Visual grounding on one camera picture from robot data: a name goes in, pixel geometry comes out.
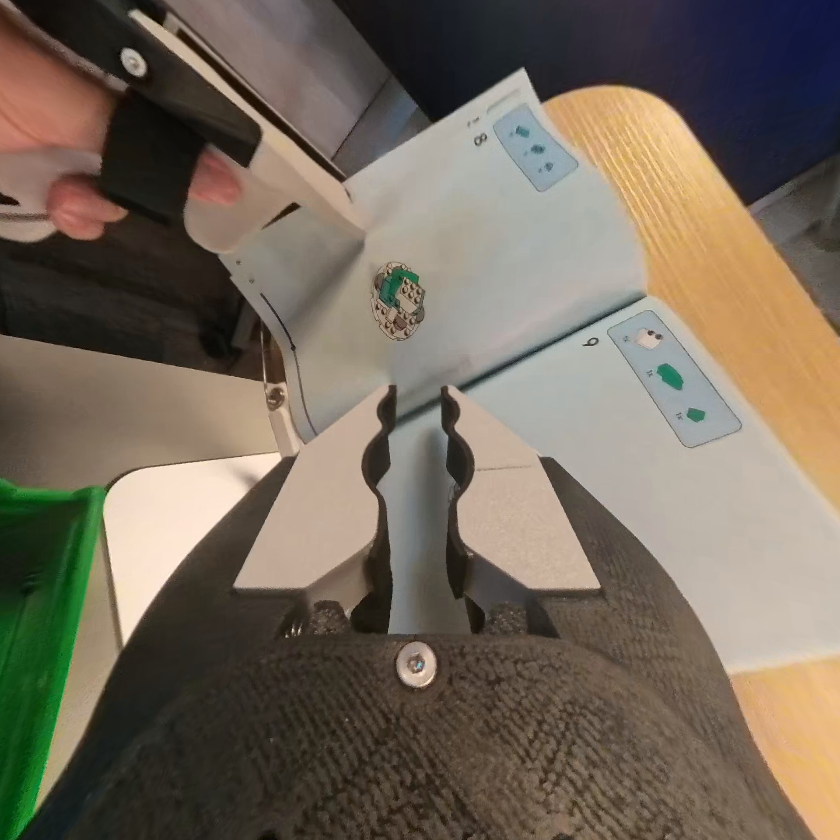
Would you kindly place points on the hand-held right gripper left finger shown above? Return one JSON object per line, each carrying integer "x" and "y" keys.
{"x": 315, "y": 512}

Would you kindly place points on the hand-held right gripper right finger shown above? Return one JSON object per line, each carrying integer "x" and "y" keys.
{"x": 518, "y": 525}

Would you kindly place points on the light blue instruction booklet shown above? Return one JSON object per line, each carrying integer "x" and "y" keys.
{"x": 499, "y": 249}

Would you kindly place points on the wooden book stand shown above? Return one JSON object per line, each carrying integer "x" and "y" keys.
{"x": 722, "y": 262}

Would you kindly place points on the person's left hand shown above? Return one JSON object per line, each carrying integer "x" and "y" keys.
{"x": 46, "y": 105}

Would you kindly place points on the green plastic bin stack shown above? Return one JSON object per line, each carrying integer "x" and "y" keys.
{"x": 39, "y": 623}

